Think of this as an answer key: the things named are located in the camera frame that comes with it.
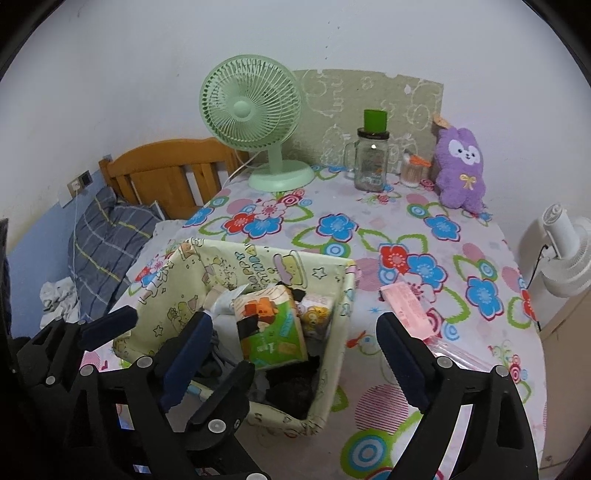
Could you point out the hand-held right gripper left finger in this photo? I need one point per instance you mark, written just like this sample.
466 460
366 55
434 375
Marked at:
189 355

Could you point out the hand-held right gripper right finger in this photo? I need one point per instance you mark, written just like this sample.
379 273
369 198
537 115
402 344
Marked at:
401 360

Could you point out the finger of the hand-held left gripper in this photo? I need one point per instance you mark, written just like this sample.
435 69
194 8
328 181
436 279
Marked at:
221 406
111 325

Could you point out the cartoon print fabric basket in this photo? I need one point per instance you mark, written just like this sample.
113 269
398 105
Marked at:
184 281

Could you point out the yellow cartoon tissue packet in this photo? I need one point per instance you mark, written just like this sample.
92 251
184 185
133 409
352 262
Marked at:
316 316

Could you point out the pink packet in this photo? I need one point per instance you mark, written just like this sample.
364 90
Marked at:
408 309

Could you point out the crumpled white grey cloth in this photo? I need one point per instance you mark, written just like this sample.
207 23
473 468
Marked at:
57 297

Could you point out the clear zip bag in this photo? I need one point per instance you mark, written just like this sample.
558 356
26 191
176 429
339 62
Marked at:
461 357

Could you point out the black cloth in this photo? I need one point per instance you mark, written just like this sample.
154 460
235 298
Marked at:
295 387

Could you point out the grey plaid pillow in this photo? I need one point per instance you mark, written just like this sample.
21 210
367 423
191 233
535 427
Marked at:
106 244

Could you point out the green orange tissue pack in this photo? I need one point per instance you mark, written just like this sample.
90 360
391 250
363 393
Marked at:
277 341

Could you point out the floral tablecloth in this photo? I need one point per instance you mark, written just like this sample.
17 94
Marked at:
369 240

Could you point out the beige cabinet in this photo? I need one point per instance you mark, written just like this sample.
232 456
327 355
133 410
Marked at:
568 323

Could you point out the wooden bed headboard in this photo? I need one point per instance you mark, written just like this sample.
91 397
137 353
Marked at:
161 161

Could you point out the cotton swab container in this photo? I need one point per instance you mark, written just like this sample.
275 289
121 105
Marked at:
411 173

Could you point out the purple plush toy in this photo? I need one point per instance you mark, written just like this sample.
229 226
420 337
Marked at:
461 180

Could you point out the white circulator fan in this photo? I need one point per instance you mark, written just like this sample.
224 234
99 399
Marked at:
561 240

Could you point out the glass mug jar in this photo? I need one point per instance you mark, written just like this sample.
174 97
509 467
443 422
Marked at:
371 161

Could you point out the green cap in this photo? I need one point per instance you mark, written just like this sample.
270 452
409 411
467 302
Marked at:
375 121

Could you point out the green desk fan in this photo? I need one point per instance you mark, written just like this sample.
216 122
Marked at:
249 108

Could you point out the white wall socket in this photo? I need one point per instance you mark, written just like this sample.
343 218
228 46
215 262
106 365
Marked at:
74 185

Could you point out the dark wall switch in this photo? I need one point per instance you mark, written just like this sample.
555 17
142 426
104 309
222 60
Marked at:
86 178

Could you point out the beige printed wall board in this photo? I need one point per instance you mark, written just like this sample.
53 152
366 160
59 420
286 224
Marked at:
332 101

